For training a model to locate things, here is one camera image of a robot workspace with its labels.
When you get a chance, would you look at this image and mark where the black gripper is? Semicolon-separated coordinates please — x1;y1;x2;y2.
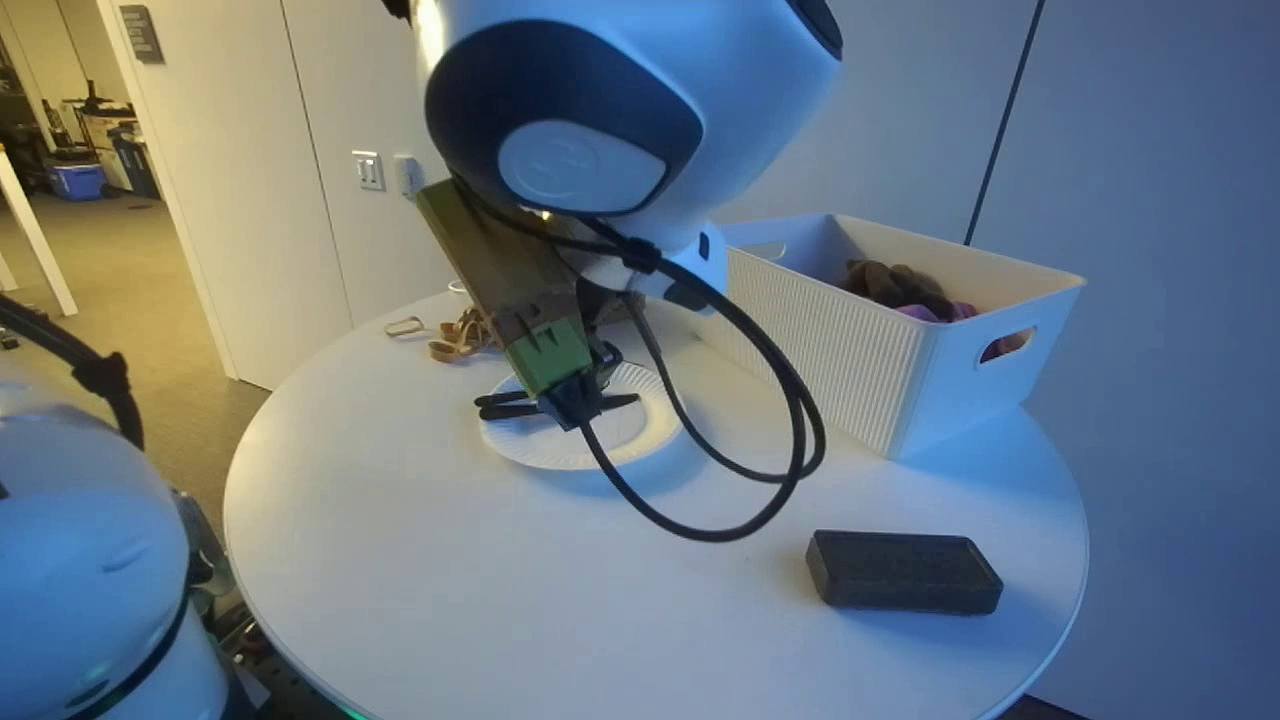
550;341;630;430

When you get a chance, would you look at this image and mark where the white round plate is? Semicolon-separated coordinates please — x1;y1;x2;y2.
472;357;703;476

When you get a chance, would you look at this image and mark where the white plastic storage container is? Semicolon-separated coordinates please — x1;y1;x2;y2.
714;210;1087;465

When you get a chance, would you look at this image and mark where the blue storage bin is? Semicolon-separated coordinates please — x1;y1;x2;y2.
42;161;107;202

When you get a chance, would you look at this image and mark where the black plastic utensil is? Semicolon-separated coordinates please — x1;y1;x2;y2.
480;390;643;428

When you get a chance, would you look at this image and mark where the black plastic spoon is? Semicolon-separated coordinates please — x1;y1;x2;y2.
472;383;568;411

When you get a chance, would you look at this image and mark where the brown fuzzy item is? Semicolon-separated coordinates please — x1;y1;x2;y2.
837;255;962;322

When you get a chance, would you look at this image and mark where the purple item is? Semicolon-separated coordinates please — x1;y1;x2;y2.
896;294;983;329

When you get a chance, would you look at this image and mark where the dark background shelf cart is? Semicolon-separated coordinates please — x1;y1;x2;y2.
73;74;157;195

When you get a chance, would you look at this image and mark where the white slanted table leg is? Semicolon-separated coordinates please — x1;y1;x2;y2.
0;145;79;320

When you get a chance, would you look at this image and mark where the thin black camera cable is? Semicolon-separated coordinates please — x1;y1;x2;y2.
453;175;833;543

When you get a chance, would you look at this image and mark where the white wall light switch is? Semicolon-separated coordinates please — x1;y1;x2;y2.
347;146;389;195

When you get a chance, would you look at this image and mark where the thick black hose cable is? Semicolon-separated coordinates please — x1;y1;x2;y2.
0;293;146;453

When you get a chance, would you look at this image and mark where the dark wall sign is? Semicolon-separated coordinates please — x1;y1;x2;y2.
115;0;166;66

